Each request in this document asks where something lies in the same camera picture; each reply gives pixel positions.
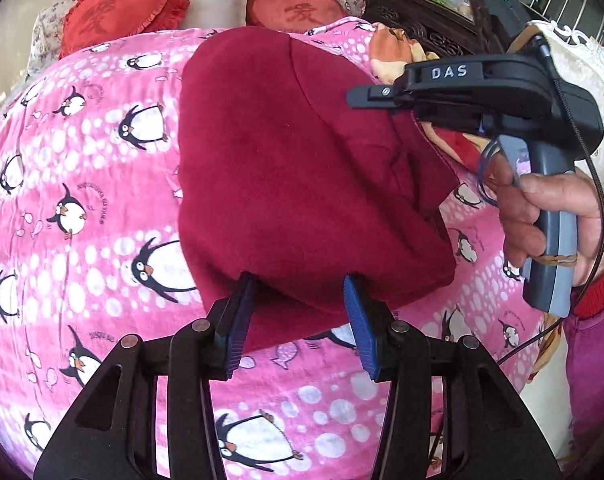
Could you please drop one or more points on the red sleeve forearm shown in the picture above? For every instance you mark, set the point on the red sleeve forearm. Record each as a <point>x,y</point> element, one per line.
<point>589,300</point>

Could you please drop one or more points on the left red heart pillow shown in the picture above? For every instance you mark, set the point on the left red heart pillow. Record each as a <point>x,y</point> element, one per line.
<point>93,22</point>

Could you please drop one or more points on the dark red sweater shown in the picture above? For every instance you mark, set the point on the dark red sweater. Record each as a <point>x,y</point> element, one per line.
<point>283,180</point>

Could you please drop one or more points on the white square pillow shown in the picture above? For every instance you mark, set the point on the white square pillow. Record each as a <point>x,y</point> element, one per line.
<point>208,14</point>

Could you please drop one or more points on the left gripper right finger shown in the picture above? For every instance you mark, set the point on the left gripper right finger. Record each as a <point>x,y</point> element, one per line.
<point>450,394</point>

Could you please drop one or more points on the pink penguin blanket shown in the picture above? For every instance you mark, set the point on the pink penguin blanket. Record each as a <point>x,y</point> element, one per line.
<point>90,252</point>

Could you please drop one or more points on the person's right hand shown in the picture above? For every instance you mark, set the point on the person's right hand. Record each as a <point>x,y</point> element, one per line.
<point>520,202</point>

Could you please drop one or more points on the red heart pillow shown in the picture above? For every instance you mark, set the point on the red heart pillow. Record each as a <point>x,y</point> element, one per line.
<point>293,15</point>
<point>93,22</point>

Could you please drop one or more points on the right red heart pillow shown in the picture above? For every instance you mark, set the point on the right red heart pillow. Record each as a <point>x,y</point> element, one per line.
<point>293,15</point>

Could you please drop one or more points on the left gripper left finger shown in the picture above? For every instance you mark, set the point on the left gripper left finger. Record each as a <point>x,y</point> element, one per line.
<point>109,431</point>

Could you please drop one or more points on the dark wooden headboard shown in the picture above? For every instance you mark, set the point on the dark wooden headboard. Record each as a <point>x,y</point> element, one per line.
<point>437,28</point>

